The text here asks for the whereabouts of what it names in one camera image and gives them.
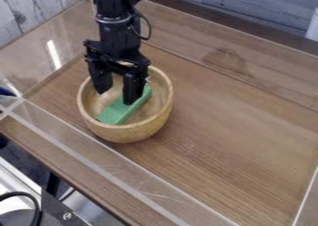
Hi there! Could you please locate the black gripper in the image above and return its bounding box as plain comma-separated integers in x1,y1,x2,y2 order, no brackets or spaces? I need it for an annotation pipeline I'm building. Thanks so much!
83,21,150,105

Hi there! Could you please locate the black cable bottom left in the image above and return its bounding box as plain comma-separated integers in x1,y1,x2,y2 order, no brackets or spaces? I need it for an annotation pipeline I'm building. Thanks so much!
0,191,43,226

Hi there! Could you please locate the black table leg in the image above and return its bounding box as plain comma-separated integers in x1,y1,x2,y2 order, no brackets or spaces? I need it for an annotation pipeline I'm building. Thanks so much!
45,173,61,197

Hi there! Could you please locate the wooden brown bowl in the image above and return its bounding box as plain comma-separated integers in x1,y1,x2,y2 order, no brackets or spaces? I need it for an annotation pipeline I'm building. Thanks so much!
77,66,172,143

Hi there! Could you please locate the clear acrylic tray wall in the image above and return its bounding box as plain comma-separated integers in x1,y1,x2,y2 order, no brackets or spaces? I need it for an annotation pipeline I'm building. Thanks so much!
0,77,238,226

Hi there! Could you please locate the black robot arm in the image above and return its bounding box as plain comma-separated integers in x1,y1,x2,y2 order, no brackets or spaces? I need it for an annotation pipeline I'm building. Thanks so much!
83,0,150,105

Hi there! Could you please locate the green rectangular block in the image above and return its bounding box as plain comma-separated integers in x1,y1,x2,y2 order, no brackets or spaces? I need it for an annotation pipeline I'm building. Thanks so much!
96,86,152,126

